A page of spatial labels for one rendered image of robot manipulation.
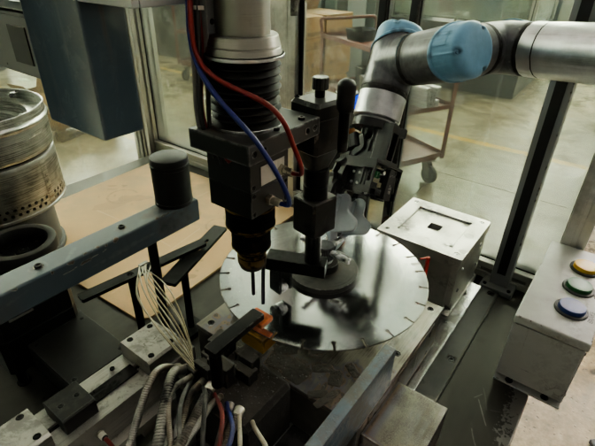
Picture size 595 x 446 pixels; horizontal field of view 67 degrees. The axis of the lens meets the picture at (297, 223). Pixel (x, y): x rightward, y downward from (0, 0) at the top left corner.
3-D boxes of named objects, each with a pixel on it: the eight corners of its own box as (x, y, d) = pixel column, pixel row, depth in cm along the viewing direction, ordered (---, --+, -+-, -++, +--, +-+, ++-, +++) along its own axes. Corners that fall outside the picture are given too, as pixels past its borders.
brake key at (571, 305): (558, 303, 77) (561, 294, 76) (584, 312, 75) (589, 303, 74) (552, 315, 74) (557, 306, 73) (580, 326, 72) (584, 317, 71)
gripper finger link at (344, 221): (343, 255, 68) (359, 196, 68) (314, 245, 72) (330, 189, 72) (355, 257, 70) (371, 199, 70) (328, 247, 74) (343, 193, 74)
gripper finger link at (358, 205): (355, 257, 70) (371, 199, 70) (328, 247, 75) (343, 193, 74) (367, 259, 73) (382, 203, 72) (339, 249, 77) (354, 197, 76)
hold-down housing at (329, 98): (315, 217, 63) (322, 69, 53) (341, 231, 61) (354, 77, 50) (286, 231, 60) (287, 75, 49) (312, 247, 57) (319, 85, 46)
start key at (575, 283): (566, 282, 82) (569, 273, 81) (591, 291, 80) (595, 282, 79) (561, 294, 79) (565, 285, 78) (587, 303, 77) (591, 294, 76)
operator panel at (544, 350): (530, 296, 100) (552, 240, 92) (586, 318, 94) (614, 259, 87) (492, 378, 81) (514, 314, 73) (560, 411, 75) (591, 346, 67)
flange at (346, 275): (282, 289, 69) (282, 276, 68) (295, 249, 78) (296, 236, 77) (355, 299, 67) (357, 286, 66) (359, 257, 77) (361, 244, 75)
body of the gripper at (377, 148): (365, 196, 66) (388, 116, 66) (323, 188, 72) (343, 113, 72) (393, 206, 71) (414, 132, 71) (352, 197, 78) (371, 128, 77)
